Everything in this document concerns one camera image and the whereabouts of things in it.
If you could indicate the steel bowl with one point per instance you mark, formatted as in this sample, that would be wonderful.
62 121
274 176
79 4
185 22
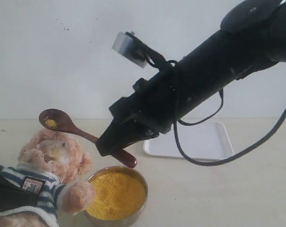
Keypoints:
130 220

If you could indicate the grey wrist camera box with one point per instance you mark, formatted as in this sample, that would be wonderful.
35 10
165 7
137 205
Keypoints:
126 46

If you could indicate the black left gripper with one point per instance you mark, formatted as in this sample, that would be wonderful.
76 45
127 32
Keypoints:
12 197

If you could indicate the dark wooden spoon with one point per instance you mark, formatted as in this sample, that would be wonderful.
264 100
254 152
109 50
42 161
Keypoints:
58 120

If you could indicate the yellow millet grain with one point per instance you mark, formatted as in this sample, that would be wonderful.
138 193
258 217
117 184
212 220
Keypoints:
118 195

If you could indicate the plush teddy bear striped sweater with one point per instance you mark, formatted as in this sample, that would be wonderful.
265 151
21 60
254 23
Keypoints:
48 167

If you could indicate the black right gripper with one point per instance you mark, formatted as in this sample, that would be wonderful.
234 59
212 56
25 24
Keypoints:
146 113

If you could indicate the white plastic tray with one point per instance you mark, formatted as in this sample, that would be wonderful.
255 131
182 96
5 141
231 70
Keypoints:
208 141

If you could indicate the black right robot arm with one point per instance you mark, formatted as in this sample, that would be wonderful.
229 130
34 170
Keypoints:
251 38

